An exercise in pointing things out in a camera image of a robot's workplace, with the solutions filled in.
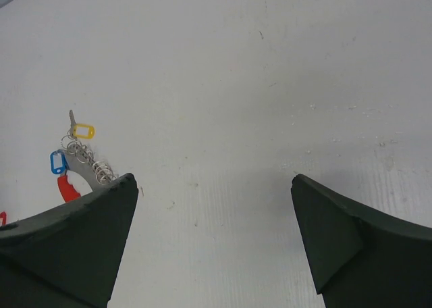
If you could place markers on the blue tag key on holder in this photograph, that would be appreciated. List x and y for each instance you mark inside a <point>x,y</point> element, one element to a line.
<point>59,165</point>

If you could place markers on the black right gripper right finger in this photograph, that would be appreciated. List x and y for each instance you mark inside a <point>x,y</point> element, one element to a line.
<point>359,256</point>

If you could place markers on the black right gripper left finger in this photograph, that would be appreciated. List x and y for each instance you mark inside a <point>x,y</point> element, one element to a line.
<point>69,256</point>

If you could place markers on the red tag key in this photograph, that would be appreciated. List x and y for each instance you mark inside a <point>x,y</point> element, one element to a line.
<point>3,218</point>

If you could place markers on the yellow tag key on holder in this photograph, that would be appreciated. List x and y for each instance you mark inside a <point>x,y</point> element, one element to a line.
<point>77,130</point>

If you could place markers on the metal keyring holder red handle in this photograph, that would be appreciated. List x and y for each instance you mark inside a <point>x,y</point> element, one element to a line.
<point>79,159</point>

